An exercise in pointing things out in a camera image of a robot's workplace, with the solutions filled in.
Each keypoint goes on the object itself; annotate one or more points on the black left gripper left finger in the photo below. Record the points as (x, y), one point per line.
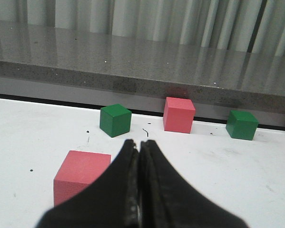
(110, 202)

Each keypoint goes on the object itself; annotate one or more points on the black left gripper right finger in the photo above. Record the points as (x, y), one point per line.
(169, 201)

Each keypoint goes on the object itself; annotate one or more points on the near pink cube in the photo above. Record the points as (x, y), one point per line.
(78, 170)

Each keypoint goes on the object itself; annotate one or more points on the pink cube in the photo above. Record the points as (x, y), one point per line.
(78, 170)
(178, 115)

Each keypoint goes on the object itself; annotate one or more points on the left green cube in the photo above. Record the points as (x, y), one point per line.
(115, 120)

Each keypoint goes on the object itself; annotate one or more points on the green cube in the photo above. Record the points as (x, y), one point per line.
(115, 120)
(241, 125)

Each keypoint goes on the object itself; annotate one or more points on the far pink cube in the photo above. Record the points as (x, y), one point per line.
(178, 115)

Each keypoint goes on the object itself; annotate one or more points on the right green cube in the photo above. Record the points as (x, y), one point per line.
(241, 125)

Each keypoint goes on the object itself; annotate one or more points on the grey stone counter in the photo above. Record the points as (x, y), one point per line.
(142, 67)

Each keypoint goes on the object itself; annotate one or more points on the grey pleated curtain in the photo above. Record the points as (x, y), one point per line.
(256, 26)

